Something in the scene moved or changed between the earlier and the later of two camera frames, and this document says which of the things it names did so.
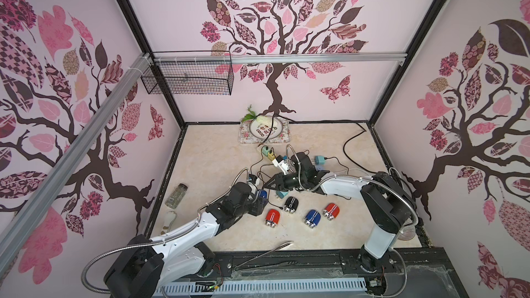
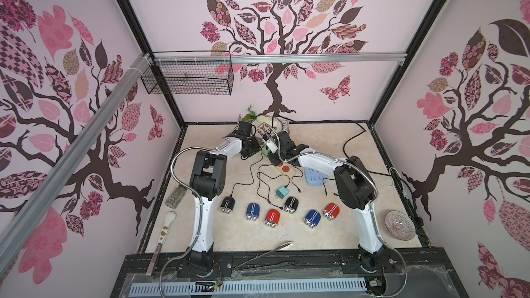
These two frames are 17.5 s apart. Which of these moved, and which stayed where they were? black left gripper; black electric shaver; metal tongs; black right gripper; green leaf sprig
Moved: black left gripper; black right gripper
Stayed: metal tongs; black electric shaver; green leaf sprig
